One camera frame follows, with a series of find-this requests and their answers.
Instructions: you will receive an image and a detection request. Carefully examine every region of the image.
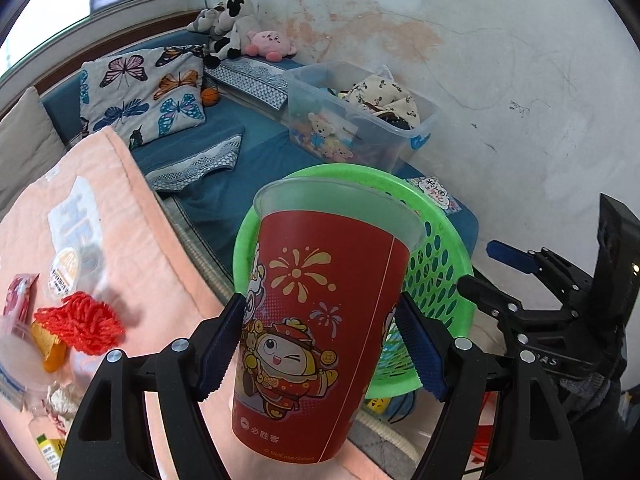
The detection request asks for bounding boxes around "clear plastic storage box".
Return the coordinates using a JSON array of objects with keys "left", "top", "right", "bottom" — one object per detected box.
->
[{"left": 280, "top": 61, "right": 446, "bottom": 171}]

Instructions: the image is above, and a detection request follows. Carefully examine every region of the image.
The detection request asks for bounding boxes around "yellow snack packet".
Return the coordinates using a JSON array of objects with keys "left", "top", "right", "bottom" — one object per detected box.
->
[{"left": 30, "top": 322, "right": 68, "bottom": 373}]

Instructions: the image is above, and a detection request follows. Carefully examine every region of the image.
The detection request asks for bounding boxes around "bear toy package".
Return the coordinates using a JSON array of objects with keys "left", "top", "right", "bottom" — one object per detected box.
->
[{"left": 305, "top": 112, "right": 361, "bottom": 161}]

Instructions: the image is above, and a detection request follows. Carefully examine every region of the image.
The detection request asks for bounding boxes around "black-and-white cow plush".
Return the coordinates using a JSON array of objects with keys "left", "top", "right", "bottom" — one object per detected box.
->
[{"left": 205, "top": 0, "right": 263, "bottom": 68}]

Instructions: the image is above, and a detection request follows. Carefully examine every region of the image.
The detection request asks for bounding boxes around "yellow-green drink carton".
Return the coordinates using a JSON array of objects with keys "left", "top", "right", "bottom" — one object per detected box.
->
[{"left": 30, "top": 417, "right": 68, "bottom": 476}]

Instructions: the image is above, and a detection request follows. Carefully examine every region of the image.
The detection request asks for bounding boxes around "round clear plastic container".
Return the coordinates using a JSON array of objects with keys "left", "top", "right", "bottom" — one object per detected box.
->
[{"left": 47, "top": 246, "right": 103, "bottom": 301}]

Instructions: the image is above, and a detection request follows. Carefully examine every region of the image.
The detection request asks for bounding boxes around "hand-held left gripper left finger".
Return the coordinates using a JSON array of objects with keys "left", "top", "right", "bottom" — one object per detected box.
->
[{"left": 57, "top": 292, "right": 246, "bottom": 480}]

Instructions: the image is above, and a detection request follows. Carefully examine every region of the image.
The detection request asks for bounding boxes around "red printed paper cup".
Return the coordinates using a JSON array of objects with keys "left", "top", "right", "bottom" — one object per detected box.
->
[{"left": 231, "top": 176, "right": 426, "bottom": 463}]

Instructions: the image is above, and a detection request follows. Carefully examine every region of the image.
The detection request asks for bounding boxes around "blue-white patterned towel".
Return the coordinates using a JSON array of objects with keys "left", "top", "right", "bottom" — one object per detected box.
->
[{"left": 205, "top": 55, "right": 301, "bottom": 111}]

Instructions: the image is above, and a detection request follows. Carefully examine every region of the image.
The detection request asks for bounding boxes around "folded blue patterned cloth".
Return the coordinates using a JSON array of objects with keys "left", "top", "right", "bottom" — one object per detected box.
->
[{"left": 145, "top": 132, "right": 246, "bottom": 193}]

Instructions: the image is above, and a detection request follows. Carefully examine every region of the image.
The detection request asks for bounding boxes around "green plastic basket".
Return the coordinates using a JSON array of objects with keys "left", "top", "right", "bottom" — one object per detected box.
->
[{"left": 232, "top": 162, "right": 476, "bottom": 398}]

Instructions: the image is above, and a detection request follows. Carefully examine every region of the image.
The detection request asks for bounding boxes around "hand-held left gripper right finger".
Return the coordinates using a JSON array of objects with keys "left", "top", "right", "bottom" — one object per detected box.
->
[{"left": 395, "top": 291, "right": 586, "bottom": 480}]

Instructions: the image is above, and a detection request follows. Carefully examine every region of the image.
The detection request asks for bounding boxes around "clear bag with blue label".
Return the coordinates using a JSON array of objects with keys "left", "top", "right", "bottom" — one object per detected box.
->
[{"left": 0, "top": 330, "right": 51, "bottom": 411}]

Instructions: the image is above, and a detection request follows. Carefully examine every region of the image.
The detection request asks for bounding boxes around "large butterfly print pillow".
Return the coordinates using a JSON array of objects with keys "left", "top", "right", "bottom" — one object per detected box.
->
[{"left": 80, "top": 45, "right": 207, "bottom": 151}]

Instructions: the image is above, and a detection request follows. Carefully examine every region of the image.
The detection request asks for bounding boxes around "white corrugated hose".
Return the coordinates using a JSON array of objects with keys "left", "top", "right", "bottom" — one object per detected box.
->
[{"left": 350, "top": 414, "right": 417, "bottom": 461}]

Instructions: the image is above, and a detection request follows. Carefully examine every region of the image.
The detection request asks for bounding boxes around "cream patterned cloth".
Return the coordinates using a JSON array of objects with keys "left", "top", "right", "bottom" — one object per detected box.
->
[{"left": 337, "top": 74, "right": 421, "bottom": 128}]

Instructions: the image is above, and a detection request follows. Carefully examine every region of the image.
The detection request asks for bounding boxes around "red mesh net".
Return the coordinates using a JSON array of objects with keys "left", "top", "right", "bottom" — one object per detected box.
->
[{"left": 34, "top": 292, "right": 126, "bottom": 356}]

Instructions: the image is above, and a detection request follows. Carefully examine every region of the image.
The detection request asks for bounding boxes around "blue mattress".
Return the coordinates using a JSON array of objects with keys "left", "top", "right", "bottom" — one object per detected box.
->
[{"left": 40, "top": 30, "right": 478, "bottom": 281}]

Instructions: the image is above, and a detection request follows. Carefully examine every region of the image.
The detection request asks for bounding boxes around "grey plush toy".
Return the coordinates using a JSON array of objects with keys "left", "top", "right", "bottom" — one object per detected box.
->
[{"left": 187, "top": 8, "right": 226, "bottom": 33}]

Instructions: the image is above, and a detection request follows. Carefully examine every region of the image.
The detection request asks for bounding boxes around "pink blanket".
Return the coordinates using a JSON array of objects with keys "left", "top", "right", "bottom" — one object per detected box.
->
[{"left": 0, "top": 126, "right": 401, "bottom": 480}]

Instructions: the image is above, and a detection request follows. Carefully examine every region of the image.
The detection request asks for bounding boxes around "person's right forearm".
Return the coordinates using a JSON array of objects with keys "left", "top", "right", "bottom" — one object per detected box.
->
[{"left": 555, "top": 374, "right": 640, "bottom": 480}]

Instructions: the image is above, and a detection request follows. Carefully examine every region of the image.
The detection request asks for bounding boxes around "pink round plush toy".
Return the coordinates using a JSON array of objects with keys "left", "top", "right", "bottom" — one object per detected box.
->
[{"left": 243, "top": 30, "right": 298, "bottom": 62}]

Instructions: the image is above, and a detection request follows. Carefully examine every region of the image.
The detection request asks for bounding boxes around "pink snack packet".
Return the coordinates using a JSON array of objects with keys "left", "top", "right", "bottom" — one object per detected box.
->
[{"left": 0, "top": 273, "right": 41, "bottom": 331}]

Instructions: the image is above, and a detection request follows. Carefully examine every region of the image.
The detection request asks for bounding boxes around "white paper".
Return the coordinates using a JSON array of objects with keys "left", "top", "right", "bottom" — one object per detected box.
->
[{"left": 42, "top": 380, "right": 86, "bottom": 421}]

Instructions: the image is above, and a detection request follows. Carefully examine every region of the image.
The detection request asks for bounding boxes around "beige pillow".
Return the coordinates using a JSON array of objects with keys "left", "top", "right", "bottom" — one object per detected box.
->
[{"left": 0, "top": 86, "right": 66, "bottom": 216}]

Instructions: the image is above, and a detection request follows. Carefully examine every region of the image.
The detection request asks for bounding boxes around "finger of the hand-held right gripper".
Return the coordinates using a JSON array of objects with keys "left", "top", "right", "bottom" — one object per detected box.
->
[
  {"left": 457, "top": 274, "right": 576, "bottom": 333},
  {"left": 486, "top": 241, "right": 593, "bottom": 311}
]

